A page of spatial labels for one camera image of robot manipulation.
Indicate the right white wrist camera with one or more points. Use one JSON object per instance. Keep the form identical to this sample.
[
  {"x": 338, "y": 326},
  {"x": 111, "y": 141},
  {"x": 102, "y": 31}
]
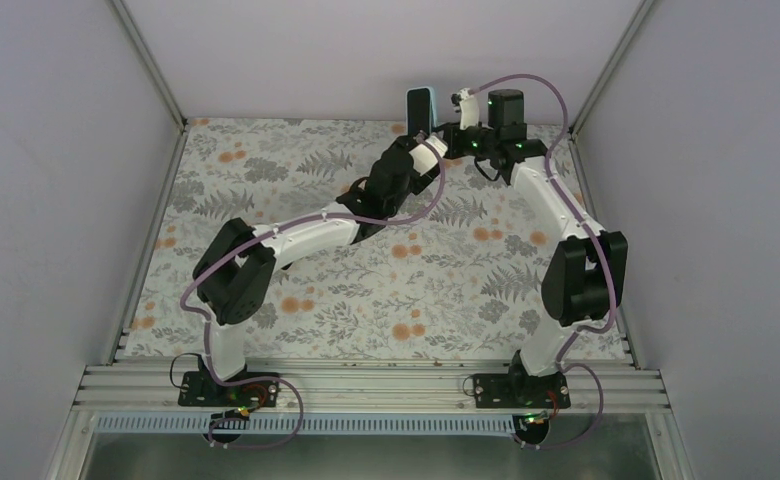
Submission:
[{"x": 466, "y": 105}]

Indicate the aluminium extrusion rail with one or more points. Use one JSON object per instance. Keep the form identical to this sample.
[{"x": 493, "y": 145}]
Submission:
[{"x": 329, "y": 386}]

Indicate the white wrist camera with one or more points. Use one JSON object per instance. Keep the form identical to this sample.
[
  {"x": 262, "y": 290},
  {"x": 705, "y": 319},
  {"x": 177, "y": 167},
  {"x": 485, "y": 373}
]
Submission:
[
  {"x": 426, "y": 154},
  {"x": 466, "y": 105}
]

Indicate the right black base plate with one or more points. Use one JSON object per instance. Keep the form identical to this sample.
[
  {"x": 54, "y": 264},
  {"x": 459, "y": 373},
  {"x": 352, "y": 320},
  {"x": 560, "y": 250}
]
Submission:
[{"x": 504, "y": 391}]

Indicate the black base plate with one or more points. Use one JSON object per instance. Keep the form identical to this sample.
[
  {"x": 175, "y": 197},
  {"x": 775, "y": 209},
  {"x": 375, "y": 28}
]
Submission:
[
  {"x": 504, "y": 391},
  {"x": 198, "y": 389}
]

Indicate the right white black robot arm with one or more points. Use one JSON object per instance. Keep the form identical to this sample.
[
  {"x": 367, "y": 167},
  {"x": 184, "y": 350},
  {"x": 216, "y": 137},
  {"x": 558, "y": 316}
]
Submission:
[{"x": 583, "y": 284}]

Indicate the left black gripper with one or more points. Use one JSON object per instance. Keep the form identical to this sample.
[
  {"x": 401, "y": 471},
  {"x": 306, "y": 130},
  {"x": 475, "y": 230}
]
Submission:
[{"x": 427, "y": 179}]

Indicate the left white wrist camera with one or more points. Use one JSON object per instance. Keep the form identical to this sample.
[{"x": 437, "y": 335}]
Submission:
[{"x": 426, "y": 154}]

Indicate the floral patterned table mat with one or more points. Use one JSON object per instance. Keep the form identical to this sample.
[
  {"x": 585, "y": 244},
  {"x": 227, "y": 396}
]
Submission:
[{"x": 462, "y": 283}]

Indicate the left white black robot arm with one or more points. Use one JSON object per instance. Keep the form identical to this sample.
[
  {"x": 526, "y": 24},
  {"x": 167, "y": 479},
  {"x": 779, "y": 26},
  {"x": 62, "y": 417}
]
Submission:
[{"x": 232, "y": 278}]

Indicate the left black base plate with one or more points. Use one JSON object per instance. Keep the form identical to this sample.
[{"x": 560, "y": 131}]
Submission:
[{"x": 198, "y": 389}]

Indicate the slotted grey cable duct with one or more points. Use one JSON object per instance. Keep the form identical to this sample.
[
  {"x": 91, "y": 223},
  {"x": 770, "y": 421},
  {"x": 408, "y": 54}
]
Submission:
[{"x": 310, "y": 424}]

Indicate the light blue phone case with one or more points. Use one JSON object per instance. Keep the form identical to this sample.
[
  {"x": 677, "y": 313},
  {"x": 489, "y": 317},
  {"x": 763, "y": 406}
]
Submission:
[{"x": 433, "y": 106}]

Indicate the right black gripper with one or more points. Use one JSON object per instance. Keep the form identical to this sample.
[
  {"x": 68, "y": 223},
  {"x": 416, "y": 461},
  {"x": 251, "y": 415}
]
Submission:
[{"x": 451, "y": 140}]

